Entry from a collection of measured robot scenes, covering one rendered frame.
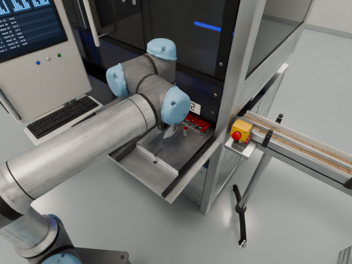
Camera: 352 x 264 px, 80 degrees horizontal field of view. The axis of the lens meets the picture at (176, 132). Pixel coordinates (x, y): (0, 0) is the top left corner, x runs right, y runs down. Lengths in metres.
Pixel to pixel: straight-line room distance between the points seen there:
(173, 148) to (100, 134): 0.68
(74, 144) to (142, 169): 0.62
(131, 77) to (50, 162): 0.24
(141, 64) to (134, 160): 0.57
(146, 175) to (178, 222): 0.90
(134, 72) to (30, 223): 0.46
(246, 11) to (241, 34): 0.07
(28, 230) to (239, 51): 0.81
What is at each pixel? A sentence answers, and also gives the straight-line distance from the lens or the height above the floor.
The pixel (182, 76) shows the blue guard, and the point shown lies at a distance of 0.99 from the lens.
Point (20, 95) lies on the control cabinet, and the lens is 1.46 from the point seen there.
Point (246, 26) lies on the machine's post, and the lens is 0.77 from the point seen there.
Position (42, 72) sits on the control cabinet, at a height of 1.05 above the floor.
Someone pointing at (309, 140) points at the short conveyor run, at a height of 0.96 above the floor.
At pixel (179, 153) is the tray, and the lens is 1.01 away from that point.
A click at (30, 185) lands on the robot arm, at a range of 0.39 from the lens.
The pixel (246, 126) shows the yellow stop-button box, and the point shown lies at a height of 1.03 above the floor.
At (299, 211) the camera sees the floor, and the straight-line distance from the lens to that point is 2.08.
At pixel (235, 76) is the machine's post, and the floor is 1.26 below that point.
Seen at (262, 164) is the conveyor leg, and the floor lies 0.71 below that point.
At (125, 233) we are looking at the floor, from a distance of 1.80.
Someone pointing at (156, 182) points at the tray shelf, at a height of 0.88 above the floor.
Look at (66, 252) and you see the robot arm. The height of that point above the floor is 0.99.
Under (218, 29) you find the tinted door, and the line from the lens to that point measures 0.83.
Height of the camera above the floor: 1.68
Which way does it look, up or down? 46 degrees down
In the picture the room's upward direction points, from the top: straight up
